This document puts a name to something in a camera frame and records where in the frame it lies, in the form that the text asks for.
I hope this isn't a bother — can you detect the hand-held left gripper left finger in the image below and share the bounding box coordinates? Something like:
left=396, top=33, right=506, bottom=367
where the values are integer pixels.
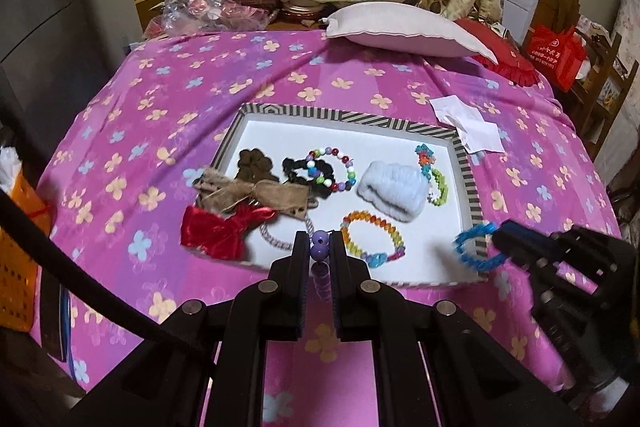
left=60, top=231, right=312, bottom=427

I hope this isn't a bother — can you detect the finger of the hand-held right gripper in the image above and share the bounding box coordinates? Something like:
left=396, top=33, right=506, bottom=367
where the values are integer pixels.
left=492, top=234, right=543, bottom=270
left=502, top=221, right=566, bottom=253

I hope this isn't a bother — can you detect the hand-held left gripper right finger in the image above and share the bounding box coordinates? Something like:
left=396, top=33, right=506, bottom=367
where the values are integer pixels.
left=330, top=231, right=586, bottom=427

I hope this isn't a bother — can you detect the rainbow bead bracelet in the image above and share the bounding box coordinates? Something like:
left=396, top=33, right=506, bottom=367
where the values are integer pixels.
left=340, top=210, right=407, bottom=268

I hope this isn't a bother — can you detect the purple bead bracelet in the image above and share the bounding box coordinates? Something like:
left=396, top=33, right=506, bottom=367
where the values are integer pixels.
left=309, top=229, right=332, bottom=303

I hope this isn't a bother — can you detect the blue bead bracelet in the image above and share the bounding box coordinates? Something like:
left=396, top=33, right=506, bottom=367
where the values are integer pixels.
left=452, top=222, right=507, bottom=272

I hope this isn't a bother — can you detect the leopard print bow clip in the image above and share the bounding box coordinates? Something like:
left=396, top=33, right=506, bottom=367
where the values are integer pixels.
left=192, top=167, right=319, bottom=220

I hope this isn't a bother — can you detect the green bead bracelet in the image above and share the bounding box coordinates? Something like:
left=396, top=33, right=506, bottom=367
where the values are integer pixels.
left=426, top=168, right=450, bottom=206

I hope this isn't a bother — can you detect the red bow hair tie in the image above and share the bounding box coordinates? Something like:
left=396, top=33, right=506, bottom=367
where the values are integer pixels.
left=180, top=204, right=313, bottom=260

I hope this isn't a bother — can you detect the light blue fluffy scrunchie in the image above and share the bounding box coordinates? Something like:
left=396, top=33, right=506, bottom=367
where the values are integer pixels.
left=356, top=160, right=432, bottom=221

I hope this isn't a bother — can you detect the black scrunchie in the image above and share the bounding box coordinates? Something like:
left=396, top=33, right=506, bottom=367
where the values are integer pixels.
left=281, top=155, right=346, bottom=200

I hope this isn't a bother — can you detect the brown scrunchie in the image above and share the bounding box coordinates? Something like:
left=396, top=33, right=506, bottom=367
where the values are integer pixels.
left=236, top=148, right=281, bottom=182

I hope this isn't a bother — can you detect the flower bead bracelet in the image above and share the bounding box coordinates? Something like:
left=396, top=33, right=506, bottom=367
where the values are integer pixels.
left=414, top=143, right=437, bottom=180

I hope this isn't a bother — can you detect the mixed colour bead bracelet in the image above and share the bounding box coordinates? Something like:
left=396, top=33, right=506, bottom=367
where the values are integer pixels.
left=306, top=147, right=358, bottom=192

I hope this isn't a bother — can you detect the striped cardboard box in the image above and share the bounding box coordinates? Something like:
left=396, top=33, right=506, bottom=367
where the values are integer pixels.
left=182, top=103, right=488, bottom=289

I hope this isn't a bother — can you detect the white paper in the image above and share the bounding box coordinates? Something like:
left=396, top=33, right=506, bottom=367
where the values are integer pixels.
left=430, top=96, right=506, bottom=154

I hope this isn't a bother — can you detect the wooden chair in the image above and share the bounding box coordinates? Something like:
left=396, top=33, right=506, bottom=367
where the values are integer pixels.
left=570, top=27, right=640, bottom=158

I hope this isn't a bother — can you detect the red frilled cushion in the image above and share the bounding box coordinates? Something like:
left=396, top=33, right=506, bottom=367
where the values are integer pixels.
left=455, top=18, right=543, bottom=86

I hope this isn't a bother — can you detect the red shopping bag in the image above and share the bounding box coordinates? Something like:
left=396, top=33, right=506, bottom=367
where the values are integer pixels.
left=529, top=23, right=587, bottom=90

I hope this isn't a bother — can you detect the pink floral bedsheet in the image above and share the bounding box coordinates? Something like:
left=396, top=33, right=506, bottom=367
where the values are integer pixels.
left=37, top=27, right=626, bottom=427

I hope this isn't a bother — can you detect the white pink pillow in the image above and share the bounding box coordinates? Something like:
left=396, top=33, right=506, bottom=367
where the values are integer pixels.
left=322, top=2, right=499, bottom=65

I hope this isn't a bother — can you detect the brown round container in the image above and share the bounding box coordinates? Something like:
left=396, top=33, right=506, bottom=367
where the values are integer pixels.
left=282, top=0, right=326, bottom=25

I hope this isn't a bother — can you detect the orange plastic basket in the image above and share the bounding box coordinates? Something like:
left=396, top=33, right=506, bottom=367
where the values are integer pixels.
left=0, top=167, right=53, bottom=333

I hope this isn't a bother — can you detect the clear plastic bag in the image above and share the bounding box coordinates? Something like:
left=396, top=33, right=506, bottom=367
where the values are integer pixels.
left=145, top=0, right=281, bottom=40

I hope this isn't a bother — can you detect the grey cabinet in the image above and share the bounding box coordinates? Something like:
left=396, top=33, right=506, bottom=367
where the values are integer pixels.
left=0, top=0, right=126, bottom=148

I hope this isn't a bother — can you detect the black cable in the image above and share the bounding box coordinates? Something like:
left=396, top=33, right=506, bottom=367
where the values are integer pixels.
left=0, top=192, right=201, bottom=353

